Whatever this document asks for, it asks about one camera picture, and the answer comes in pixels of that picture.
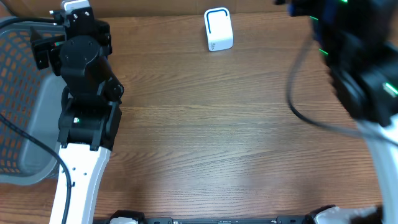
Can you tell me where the grey plastic shopping basket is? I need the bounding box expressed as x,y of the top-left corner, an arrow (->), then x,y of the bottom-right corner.
1,22 -> 66,185

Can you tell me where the white barcode scanner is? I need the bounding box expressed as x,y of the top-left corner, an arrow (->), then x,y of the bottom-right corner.
203,7 -> 234,52

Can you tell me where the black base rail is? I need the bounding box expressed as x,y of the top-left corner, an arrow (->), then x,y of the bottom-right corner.
93,210 -> 312,224

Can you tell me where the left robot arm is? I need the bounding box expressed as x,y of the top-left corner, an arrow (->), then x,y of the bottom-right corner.
30,1 -> 124,223

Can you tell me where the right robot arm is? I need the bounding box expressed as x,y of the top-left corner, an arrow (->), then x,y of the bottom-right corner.
287,0 -> 397,223

